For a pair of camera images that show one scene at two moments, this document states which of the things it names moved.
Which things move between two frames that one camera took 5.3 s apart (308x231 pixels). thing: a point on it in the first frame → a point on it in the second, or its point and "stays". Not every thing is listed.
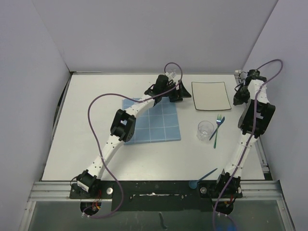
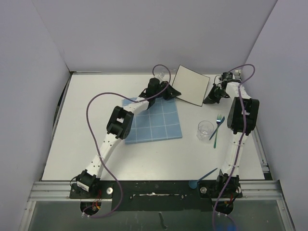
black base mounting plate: (160, 196) stays
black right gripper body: (242, 94) → (215, 94)
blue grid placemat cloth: (160, 123) stays
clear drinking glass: (205, 130) stays
